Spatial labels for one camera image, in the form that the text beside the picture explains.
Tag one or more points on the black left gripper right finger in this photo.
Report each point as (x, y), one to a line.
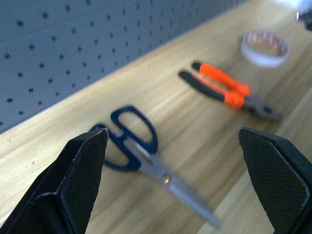
(275, 175)

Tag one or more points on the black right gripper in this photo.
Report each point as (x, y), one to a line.
(306, 18)

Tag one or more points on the white tape roll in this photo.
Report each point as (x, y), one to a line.
(265, 48)

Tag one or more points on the orange and black pliers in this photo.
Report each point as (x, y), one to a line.
(226, 90)

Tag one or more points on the grey pegboard panel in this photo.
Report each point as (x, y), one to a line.
(80, 48)

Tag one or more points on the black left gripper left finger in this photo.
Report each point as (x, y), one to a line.
(73, 180)

